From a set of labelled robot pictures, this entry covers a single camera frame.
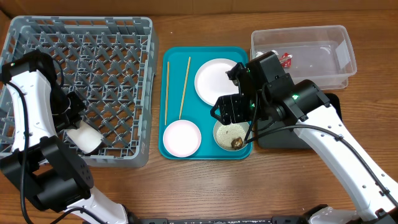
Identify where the white tissue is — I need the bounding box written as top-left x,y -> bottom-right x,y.
255,50 -> 278,58

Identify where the grey dishwasher rack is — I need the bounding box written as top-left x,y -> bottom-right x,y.
1,16 -> 159,167

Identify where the clear plastic bin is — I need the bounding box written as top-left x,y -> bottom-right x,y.
251,25 -> 358,90

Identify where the red snack wrapper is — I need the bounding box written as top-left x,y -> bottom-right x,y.
279,53 -> 292,68

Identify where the white paper cup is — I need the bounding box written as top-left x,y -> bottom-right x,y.
67,121 -> 103,154

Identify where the grey bowl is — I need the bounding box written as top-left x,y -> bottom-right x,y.
213,120 -> 252,152

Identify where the wooden chopstick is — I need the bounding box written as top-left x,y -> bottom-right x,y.
165,61 -> 170,126
178,56 -> 192,119

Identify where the black tray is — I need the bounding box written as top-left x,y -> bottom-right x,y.
255,93 -> 343,149

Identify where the small white plate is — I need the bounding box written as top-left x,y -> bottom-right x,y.
163,119 -> 201,158

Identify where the large white plate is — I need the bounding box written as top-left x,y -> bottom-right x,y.
194,58 -> 239,106

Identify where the teal plastic tray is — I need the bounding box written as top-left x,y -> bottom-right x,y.
158,47 -> 252,160

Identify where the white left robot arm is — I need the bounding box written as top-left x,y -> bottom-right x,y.
1,50 -> 136,223

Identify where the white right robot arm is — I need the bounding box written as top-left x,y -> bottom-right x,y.
210,52 -> 397,223

